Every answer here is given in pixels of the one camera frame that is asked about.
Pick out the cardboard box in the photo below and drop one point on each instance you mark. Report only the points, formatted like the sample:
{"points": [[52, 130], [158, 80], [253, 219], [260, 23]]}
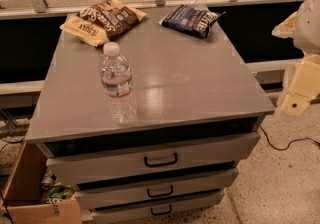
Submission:
{"points": [[23, 196]]}

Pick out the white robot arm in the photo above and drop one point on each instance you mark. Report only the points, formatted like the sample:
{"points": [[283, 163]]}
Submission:
{"points": [[303, 26]]}

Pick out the grey drawer cabinet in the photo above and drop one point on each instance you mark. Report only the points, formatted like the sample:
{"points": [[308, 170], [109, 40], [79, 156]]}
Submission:
{"points": [[186, 89]]}

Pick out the grey drawer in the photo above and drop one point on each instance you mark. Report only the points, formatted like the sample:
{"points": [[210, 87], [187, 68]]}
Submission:
{"points": [[107, 165], [158, 207], [146, 190]]}

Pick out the brown and yellow chip bag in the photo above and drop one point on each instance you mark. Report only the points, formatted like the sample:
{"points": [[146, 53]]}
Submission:
{"points": [[103, 22]]}

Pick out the bottom grey drawer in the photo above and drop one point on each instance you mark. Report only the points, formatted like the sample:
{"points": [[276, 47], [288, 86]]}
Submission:
{"points": [[158, 207]]}

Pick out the blue chip bag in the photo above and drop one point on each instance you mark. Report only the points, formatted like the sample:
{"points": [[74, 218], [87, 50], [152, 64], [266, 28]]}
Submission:
{"points": [[191, 21]]}

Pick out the middle grey drawer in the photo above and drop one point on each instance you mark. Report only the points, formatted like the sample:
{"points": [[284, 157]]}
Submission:
{"points": [[146, 190]]}

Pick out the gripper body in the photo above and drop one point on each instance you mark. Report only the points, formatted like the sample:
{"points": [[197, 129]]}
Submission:
{"points": [[308, 26]]}

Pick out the clear plastic water bottle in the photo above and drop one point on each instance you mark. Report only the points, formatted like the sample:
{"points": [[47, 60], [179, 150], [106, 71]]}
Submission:
{"points": [[117, 81]]}

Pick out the top grey drawer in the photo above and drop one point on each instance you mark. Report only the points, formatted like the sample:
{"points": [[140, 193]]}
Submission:
{"points": [[107, 165]]}

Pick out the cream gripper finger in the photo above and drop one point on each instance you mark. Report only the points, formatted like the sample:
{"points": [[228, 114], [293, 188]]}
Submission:
{"points": [[286, 28], [293, 105]]}

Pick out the green snack package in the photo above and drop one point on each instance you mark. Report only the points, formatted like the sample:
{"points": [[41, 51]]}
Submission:
{"points": [[58, 194]]}

